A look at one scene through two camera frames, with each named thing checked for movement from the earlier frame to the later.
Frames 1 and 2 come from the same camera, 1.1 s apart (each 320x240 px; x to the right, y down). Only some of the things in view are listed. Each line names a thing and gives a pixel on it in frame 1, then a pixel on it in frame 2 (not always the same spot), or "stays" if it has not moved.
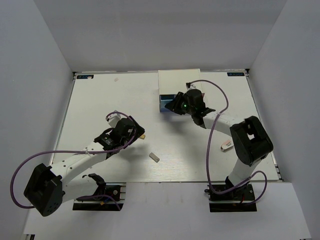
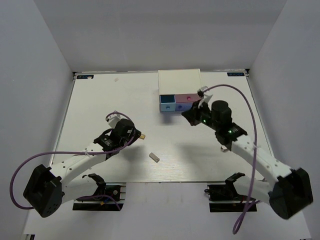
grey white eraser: [154, 157] stays
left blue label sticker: [85, 76] stays
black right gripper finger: [176, 104] to [193, 115]
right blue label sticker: [235, 74] stays
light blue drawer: [164, 99] stays
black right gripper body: [186, 107] to [206, 115]
